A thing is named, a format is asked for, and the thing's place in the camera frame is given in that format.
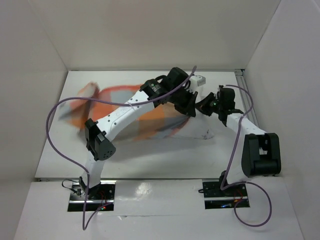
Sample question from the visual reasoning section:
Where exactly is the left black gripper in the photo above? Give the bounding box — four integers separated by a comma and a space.
168, 86, 198, 117

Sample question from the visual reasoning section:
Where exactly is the checkered orange grey pillowcase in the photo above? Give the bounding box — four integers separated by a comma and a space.
58, 82, 189, 142

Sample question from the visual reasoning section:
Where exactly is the white pillow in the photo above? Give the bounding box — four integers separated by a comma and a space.
171, 110, 215, 140

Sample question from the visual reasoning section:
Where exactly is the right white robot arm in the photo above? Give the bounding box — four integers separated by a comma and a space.
195, 84, 282, 196

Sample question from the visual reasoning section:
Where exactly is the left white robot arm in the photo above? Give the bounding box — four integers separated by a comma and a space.
79, 67, 206, 200

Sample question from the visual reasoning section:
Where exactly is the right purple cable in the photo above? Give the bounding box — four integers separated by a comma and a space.
219, 84, 273, 228

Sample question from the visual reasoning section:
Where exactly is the purple cable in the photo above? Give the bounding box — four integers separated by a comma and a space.
46, 65, 198, 231
219, 84, 273, 228

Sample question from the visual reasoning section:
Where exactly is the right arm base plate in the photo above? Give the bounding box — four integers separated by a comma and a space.
198, 170, 250, 210

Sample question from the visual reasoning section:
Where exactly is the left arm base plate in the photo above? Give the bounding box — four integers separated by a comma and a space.
61, 179, 116, 212

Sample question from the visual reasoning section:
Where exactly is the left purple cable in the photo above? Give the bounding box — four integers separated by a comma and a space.
46, 65, 198, 231

